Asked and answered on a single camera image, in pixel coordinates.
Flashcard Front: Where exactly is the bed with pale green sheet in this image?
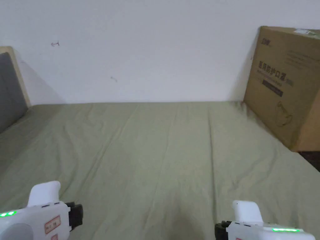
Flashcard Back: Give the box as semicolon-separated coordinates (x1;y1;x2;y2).
0;101;320;240

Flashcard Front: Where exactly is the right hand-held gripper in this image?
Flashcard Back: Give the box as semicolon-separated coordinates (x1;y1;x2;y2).
215;200;316;240

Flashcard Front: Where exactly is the brown cardboard carton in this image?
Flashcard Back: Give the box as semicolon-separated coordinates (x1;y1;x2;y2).
243;26;320;152

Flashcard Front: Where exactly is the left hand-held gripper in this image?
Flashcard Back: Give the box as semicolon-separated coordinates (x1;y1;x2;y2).
0;181;83;240

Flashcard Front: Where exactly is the grey padded headboard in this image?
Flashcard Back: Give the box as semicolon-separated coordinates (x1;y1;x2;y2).
0;46;32;134

